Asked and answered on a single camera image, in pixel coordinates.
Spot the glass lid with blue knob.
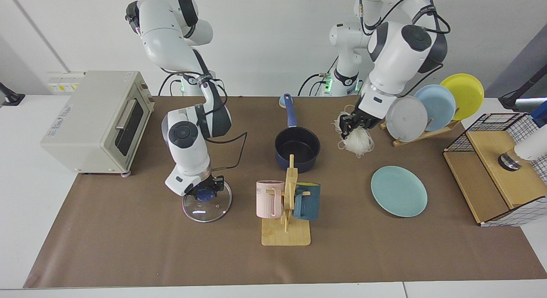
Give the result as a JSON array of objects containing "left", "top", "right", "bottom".
[{"left": 182, "top": 178, "right": 232, "bottom": 223}]

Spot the pale toaster oven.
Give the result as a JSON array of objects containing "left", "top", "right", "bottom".
[{"left": 41, "top": 71, "right": 154, "bottom": 178}]

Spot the yellow plate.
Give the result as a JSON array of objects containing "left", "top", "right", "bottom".
[{"left": 440, "top": 73, "right": 485, "bottom": 121}]

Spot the brown table cloth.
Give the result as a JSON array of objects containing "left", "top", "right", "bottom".
[{"left": 24, "top": 96, "right": 547, "bottom": 289}]

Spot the wire basket with wooden floor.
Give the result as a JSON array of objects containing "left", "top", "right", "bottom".
[{"left": 443, "top": 113, "right": 547, "bottom": 227}]

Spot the dark teal cup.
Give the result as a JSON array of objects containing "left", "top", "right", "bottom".
[{"left": 293, "top": 183, "right": 321, "bottom": 221}]

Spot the white vermicelli bundle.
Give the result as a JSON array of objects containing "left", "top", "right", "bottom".
[{"left": 332, "top": 105, "right": 376, "bottom": 158}]

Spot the black arm base cable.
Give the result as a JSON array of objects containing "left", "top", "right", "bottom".
[{"left": 298, "top": 59, "right": 338, "bottom": 97}]

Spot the blue object at edge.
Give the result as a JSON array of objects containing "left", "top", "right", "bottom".
[{"left": 530, "top": 100, "right": 547, "bottom": 127}]

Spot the black pole stand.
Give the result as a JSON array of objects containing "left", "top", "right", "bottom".
[{"left": 498, "top": 74, "right": 547, "bottom": 110}]

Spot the pale grey plate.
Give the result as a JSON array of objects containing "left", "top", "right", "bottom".
[{"left": 385, "top": 95, "right": 429, "bottom": 142}]

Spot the light blue plate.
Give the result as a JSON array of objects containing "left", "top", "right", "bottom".
[{"left": 414, "top": 84, "right": 456, "bottom": 132}]

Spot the white wall socket panel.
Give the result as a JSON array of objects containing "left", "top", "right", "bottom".
[{"left": 46, "top": 71, "right": 86, "bottom": 93}]

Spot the dark blue handled pot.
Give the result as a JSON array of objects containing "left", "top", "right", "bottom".
[{"left": 274, "top": 93, "right": 321, "bottom": 172}]

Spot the pink ribbed cup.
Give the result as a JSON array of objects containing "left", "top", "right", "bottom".
[{"left": 256, "top": 180, "right": 285, "bottom": 219}]

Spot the teal plate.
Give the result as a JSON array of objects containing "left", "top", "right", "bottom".
[{"left": 371, "top": 166, "right": 428, "bottom": 218}]

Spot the white cylindrical device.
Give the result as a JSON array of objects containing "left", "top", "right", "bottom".
[{"left": 498, "top": 126, "right": 547, "bottom": 171}]

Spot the wooden plate rack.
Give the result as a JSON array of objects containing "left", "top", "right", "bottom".
[{"left": 380, "top": 120, "right": 462, "bottom": 147}]

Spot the black clamp stand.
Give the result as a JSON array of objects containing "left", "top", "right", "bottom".
[{"left": 0, "top": 82, "right": 25, "bottom": 106}]

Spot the wooden cup stand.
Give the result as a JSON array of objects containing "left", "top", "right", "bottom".
[{"left": 261, "top": 154, "right": 312, "bottom": 247}]

